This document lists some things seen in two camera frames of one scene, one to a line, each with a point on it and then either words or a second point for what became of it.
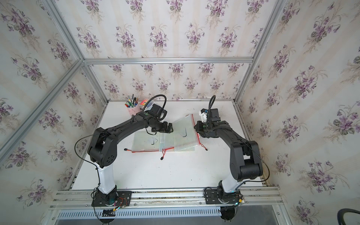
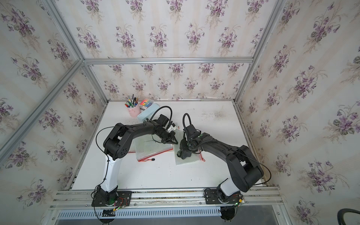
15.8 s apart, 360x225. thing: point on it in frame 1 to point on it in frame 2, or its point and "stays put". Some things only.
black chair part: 341,213 stays put
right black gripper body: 202,126 to 187,145
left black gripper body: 161,127 to 166,137
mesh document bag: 183,138 to 195,156
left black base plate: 123,199 stays put
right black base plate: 211,197 stays put
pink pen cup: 132,107 stays put
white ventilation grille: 143,213 stays put
